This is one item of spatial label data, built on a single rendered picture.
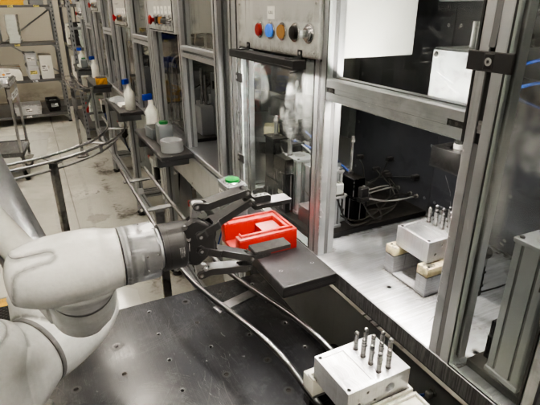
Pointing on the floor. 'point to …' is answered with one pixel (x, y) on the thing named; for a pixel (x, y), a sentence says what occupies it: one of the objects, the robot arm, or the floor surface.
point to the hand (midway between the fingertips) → (274, 223)
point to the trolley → (16, 149)
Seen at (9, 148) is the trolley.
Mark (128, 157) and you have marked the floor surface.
